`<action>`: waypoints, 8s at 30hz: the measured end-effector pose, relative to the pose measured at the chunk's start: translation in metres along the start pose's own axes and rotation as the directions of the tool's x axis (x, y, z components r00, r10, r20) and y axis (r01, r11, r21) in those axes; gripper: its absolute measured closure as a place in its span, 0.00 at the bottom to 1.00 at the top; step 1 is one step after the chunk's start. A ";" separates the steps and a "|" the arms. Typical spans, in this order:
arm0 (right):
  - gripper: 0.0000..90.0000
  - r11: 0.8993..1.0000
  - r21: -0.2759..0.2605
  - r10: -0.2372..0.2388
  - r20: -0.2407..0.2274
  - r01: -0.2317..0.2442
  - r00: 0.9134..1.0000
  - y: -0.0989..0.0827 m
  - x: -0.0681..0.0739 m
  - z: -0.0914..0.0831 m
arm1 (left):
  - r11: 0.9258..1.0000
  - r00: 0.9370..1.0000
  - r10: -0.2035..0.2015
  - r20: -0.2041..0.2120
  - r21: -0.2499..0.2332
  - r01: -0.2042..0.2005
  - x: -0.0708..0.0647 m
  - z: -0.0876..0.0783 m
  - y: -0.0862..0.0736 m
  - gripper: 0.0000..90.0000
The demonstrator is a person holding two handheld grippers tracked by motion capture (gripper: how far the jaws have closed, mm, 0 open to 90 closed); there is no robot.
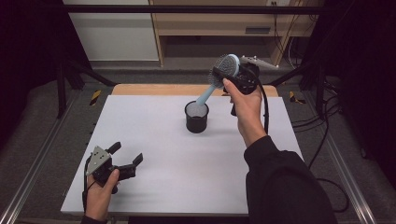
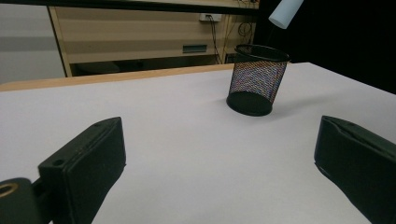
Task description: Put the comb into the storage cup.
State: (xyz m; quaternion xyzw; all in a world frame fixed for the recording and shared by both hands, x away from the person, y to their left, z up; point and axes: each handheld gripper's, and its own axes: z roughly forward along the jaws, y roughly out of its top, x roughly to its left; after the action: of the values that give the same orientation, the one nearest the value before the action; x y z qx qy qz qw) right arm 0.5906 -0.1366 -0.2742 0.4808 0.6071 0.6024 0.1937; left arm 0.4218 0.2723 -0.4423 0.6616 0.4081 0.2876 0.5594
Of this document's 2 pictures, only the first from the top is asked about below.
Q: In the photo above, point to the grey desk label plate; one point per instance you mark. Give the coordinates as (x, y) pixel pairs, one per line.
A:
(257, 30)

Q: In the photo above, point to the light blue pet brush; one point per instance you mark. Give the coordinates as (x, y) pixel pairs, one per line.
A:
(229, 63)

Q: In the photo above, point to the aluminium floor rail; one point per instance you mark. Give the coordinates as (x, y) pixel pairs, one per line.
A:
(34, 177)
(351, 186)

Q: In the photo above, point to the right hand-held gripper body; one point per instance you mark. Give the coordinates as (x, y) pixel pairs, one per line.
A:
(247, 81)

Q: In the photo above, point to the person's right hand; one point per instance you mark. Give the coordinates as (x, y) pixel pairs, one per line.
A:
(249, 115)

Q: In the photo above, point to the white cabinet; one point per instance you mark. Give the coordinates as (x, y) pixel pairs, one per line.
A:
(115, 34)

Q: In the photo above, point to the black metal stand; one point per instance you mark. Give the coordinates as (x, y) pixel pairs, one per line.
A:
(317, 87)
(62, 90)

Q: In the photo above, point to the black horizontal frame bar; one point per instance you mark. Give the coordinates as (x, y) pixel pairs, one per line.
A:
(186, 9)

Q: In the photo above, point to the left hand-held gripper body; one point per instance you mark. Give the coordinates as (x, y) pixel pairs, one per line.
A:
(99, 158)

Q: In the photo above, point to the person's left hand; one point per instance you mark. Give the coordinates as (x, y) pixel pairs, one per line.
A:
(98, 199)

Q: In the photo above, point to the black curtain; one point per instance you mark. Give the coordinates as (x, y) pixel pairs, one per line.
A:
(28, 46)
(367, 62)

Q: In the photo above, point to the black yellow floor tape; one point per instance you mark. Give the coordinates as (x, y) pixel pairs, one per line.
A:
(95, 97)
(295, 98)

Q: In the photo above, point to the white power strip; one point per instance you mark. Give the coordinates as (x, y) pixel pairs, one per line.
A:
(280, 2)

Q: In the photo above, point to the wooden desk shelf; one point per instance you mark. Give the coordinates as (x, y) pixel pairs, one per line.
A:
(202, 25)

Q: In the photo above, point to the black mesh pen holder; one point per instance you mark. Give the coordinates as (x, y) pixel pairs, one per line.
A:
(196, 124)

